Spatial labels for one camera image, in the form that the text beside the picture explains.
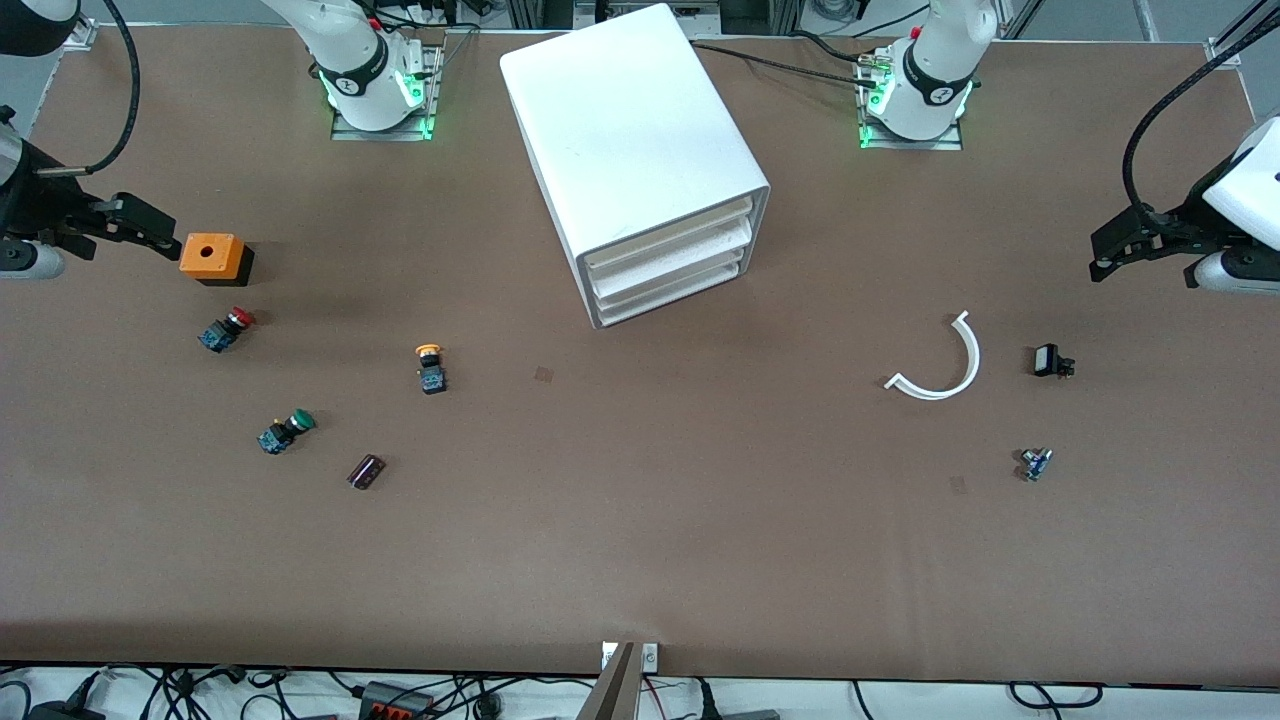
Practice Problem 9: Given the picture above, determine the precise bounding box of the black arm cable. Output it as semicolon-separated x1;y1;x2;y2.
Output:
1122;35;1280;216
35;0;141;179

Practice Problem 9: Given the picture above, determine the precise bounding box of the black cable on table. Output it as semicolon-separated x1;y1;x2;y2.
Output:
690;30;891;89

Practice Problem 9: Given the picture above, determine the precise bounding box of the black looped cable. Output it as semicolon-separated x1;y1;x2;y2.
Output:
1008;682;1104;711

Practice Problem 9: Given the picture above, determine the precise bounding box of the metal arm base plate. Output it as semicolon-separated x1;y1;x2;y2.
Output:
858;48;964;151
330;40;443;141

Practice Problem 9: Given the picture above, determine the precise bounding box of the white curved plastic strip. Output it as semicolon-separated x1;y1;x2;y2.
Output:
884;310;982;401

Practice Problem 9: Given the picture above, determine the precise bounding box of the black power strip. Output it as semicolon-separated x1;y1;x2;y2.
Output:
358;680;437;720

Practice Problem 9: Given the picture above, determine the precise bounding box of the orange button enclosure box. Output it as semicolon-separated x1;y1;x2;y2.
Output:
179;233;255;288

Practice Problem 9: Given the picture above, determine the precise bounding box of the grey camera stand pole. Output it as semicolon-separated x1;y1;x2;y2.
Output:
578;642;641;720

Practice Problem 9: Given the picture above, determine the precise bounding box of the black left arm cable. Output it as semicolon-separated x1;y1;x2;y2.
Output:
1122;35;1280;216

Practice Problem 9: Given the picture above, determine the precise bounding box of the yellow push button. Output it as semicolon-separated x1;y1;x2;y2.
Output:
414;343;449;396

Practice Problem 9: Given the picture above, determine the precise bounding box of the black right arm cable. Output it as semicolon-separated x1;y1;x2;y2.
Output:
35;0;141;179

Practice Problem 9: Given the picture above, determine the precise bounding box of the red push button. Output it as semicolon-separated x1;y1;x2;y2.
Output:
197;307;256;354

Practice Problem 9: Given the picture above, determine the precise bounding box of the green push button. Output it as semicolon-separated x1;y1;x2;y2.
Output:
257;408;317;456

